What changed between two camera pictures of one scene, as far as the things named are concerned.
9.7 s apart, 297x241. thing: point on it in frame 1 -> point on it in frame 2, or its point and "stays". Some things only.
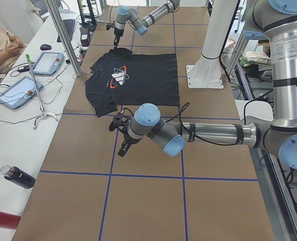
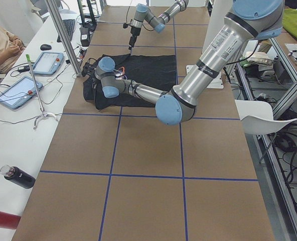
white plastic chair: x=261 y=109 stays
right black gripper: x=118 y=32 -> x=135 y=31
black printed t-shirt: x=123 y=78 stays
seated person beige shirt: x=4 y=48 stays
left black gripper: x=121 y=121 -> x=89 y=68
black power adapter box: x=85 y=37 stays
